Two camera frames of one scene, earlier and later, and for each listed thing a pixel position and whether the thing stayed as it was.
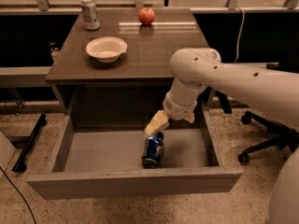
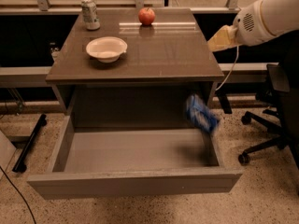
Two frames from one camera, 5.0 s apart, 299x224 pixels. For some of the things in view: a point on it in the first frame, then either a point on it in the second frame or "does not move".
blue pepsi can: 153,150 -> 200,115
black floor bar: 21,165 does not move
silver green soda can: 90,14 does not move
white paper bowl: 106,49 does not move
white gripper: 177,108 -> 248,28
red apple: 147,15 does not move
